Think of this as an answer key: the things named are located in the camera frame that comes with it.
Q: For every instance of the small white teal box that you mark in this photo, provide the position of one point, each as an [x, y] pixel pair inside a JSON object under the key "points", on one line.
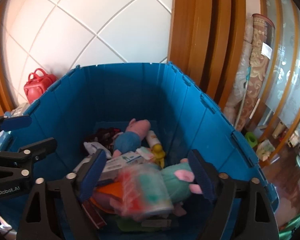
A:
{"points": [[145, 153]]}

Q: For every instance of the pale rolled carpet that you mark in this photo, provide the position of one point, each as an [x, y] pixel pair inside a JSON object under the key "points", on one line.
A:
{"points": [[238, 85]]}

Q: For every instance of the frosted glass door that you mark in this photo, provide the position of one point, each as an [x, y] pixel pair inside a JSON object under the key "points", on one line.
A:
{"points": [[287, 67]]}

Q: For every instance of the blue plastic storage crate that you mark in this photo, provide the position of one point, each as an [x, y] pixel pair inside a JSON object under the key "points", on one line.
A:
{"points": [[115, 97]]}

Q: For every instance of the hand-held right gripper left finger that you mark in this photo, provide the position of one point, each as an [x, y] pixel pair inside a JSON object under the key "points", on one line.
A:
{"points": [[92, 177]]}

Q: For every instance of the yellow duck toy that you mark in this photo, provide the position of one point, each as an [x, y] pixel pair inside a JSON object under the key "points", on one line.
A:
{"points": [[158, 153]]}

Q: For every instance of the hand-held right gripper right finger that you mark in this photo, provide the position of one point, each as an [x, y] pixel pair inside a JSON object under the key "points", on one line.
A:
{"points": [[202, 177]]}

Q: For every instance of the red bear suitcase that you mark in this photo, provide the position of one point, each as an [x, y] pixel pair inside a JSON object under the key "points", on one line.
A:
{"points": [[38, 87]]}

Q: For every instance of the white wipes packet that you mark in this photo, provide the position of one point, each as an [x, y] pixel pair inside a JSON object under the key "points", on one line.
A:
{"points": [[97, 148]]}

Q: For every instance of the wooden frame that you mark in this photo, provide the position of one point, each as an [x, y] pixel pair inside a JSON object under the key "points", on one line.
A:
{"points": [[202, 42], [0, 67]]}

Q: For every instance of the brown patterned rolled carpet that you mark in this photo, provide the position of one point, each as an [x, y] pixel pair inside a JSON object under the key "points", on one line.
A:
{"points": [[258, 67]]}

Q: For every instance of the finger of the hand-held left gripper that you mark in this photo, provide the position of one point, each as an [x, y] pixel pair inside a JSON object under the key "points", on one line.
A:
{"points": [[16, 123], [40, 147]]}

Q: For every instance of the green rolled mat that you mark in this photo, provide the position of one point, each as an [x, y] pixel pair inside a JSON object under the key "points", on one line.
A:
{"points": [[251, 140]]}

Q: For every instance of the white red teal medicine box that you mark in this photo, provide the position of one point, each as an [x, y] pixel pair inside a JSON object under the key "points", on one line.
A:
{"points": [[142, 190]]}

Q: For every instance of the pink pig plush with glasses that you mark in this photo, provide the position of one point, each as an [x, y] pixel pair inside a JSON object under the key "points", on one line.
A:
{"points": [[175, 187]]}

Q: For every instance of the dark red box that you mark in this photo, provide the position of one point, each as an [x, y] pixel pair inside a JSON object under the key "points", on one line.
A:
{"points": [[93, 215]]}

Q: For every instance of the white bottle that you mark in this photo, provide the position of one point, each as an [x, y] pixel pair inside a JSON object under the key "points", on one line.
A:
{"points": [[153, 138]]}

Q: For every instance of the white blue medicine box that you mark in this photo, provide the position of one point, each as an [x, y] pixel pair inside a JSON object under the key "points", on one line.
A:
{"points": [[126, 160]]}

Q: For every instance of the pink pig plush blue body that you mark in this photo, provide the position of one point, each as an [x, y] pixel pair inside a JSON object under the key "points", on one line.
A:
{"points": [[130, 137]]}

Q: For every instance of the dark patterned pouch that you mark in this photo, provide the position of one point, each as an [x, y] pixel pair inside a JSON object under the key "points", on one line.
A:
{"points": [[102, 136]]}

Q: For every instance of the orange soft item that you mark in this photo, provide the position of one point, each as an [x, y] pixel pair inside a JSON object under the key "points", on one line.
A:
{"points": [[111, 188]]}

